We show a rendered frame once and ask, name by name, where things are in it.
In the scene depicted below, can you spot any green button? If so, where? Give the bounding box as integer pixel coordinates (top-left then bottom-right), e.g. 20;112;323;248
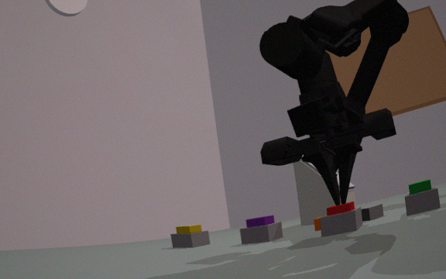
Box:
404;180;440;215

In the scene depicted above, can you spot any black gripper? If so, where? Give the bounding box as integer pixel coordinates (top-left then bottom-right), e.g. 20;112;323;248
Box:
260;81;396;206

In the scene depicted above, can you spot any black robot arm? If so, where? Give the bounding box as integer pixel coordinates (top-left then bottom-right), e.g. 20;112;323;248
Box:
259;0;409;137

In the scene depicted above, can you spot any yellow button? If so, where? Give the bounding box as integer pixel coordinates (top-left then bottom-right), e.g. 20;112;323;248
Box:
170;225;210;248

